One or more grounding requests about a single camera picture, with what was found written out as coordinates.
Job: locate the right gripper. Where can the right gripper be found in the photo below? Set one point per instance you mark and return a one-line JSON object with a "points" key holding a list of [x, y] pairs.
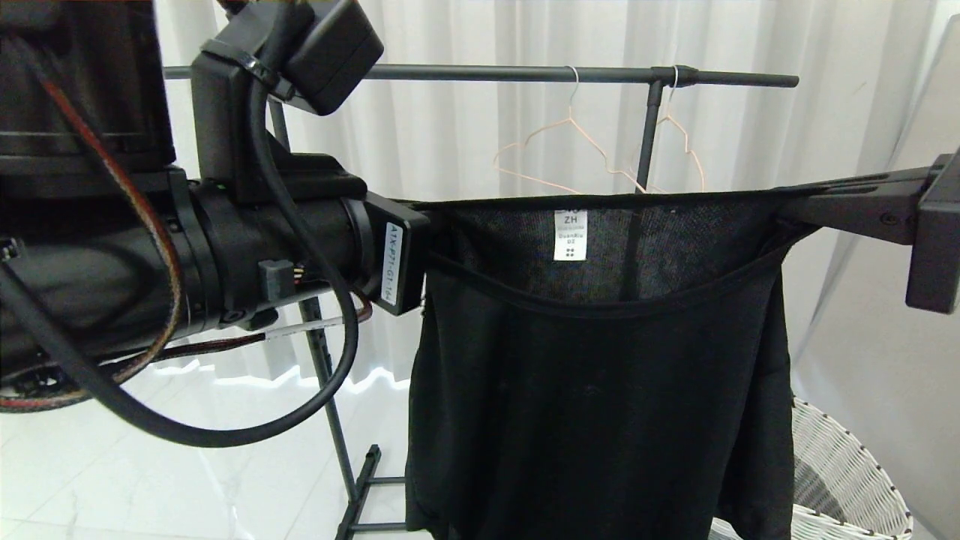
{"points": [[937, 247]]}

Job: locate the white curtain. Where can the white curtain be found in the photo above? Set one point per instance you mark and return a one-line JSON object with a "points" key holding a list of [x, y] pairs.
{"points": [[465, 37]]}

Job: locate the black clothes rack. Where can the black clothes rack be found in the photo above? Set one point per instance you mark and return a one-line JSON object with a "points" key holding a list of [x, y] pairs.
{"points": [[487, 73]]}

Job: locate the pink clothes hanger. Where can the pink clothes hanger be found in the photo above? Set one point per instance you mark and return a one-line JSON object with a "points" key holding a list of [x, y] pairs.
{"points": [[570, 112], [674, 73]]}

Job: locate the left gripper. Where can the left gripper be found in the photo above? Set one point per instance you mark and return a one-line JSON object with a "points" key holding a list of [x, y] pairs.
{"points": [[300, 247]]}

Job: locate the black garment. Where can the black garment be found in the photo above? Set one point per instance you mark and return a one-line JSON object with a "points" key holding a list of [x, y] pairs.
{"points": [[600, 420]]}

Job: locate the white laundry basket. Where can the white laundry basket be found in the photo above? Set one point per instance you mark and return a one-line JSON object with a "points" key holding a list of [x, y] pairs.
{"points": [[840, 480]]}

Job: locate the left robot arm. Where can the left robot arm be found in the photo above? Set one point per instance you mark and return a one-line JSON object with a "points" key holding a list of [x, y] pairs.
{"points": [[75, 90]]}

